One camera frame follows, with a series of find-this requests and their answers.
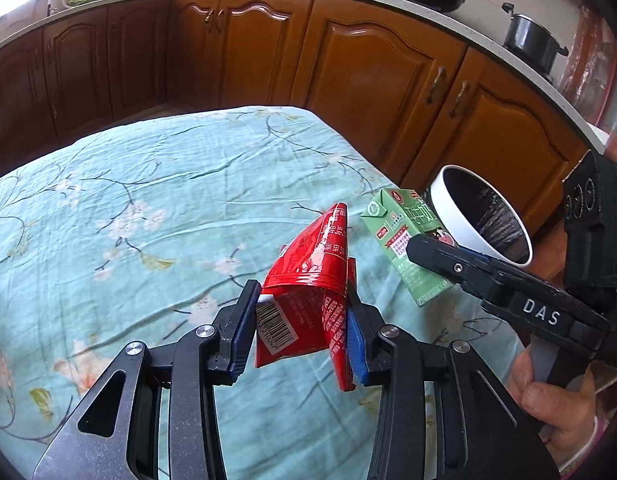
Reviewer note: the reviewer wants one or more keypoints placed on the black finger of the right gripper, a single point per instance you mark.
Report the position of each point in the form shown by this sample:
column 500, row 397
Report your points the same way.
column 478, row 275

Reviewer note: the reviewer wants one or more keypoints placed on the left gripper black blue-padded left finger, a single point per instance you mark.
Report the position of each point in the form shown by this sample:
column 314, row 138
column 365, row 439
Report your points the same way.
column 235, row 326

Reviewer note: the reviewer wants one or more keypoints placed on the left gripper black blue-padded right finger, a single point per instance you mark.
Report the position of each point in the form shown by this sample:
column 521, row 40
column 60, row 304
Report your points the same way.
column 368, row 361

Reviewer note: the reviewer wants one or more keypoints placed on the red snack bag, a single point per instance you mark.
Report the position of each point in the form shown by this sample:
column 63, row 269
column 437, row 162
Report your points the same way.
column 303, row 307

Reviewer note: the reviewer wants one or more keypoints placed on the green milk carton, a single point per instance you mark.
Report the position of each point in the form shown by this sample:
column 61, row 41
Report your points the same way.
column 396, row 215

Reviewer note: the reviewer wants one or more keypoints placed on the white rim trash bin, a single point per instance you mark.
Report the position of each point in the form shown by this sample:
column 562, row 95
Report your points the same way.
column 479, row 217

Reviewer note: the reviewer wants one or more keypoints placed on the wooden kitchen cabinets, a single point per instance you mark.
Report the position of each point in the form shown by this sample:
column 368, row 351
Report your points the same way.
column 408, row 93

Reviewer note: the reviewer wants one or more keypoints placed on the person's right hand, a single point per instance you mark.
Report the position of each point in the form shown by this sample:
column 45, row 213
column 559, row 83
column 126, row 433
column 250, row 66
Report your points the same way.
column 572, row 414

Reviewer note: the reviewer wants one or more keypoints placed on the light blue floral tablecloth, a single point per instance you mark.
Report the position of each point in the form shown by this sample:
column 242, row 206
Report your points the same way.
column 143, row 232

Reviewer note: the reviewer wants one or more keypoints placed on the red framed plastic covered shelf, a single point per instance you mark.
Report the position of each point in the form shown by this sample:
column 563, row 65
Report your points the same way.
column 589, row 81

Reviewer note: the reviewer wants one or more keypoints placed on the black cooking pot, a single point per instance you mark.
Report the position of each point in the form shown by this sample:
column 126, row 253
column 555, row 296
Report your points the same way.
column 531, row 42

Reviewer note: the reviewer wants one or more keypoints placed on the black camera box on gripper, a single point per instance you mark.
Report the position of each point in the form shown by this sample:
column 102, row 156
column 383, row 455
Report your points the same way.
column 590, row 199

